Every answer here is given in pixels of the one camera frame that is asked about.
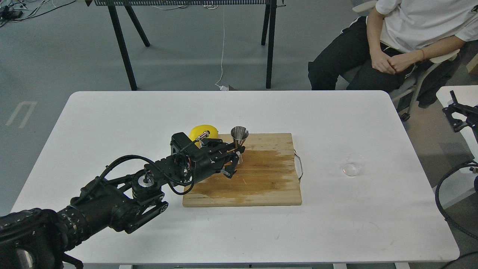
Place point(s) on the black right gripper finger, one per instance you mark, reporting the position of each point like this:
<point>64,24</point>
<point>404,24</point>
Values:
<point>470,113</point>

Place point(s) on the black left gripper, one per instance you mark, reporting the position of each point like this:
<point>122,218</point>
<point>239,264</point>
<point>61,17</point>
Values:
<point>189,164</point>

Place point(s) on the steel jigger measuring cup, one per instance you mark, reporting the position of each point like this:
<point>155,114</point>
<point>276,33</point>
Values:
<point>239,135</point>

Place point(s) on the small clear glass cup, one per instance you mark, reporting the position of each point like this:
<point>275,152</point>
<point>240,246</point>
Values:
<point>353,165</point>

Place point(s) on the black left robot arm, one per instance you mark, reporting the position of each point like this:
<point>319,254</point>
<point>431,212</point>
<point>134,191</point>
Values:
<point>126,196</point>

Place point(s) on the yellow lemon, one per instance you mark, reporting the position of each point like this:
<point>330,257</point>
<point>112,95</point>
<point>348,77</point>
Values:
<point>198,130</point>

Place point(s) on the wooden cutting board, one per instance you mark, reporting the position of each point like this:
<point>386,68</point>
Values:
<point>267,176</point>

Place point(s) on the seated person white shirt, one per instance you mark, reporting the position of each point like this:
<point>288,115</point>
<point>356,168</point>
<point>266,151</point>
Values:
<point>392,40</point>

